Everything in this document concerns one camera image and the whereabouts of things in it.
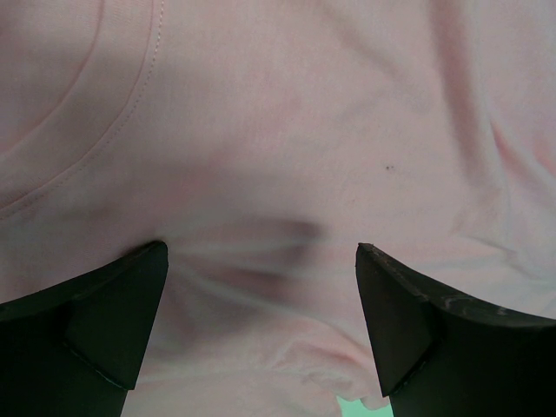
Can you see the pink t-shirt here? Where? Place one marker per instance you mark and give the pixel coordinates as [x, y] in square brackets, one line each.
[263, 141]

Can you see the folded teal t-shirt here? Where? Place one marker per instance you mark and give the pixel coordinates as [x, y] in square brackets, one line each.
[352, 408]

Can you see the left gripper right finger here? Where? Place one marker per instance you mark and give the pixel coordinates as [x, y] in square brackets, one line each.
[440, 352]

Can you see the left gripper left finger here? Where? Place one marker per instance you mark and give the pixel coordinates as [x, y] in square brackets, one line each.
[76, 349]

